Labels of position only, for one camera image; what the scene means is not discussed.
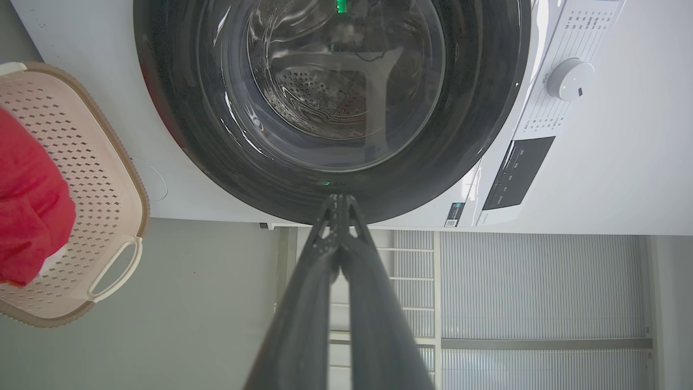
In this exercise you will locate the white washing machine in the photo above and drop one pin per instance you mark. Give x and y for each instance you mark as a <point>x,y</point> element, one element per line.
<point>595,162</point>

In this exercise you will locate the pink perforated laundry basket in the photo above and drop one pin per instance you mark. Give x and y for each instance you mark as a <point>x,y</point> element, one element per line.
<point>92,179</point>

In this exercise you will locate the black washing machine display panel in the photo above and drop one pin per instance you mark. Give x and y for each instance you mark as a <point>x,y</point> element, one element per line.
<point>518,172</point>

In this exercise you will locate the round black washing machine door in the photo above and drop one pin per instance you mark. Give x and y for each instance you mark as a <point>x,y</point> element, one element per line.
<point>335,103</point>

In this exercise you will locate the white round control dial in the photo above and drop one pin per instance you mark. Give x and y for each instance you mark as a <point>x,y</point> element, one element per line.
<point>569,79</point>

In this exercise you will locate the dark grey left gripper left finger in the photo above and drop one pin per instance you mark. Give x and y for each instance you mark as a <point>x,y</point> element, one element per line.
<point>303,319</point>

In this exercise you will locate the white ribbed cabinet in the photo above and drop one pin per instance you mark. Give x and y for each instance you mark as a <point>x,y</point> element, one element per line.
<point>541,309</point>

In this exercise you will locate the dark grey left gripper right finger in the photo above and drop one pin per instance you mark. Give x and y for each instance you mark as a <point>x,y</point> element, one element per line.
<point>379,325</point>

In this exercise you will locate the red garment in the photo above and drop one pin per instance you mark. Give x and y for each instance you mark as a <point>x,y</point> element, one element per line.
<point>30,206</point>

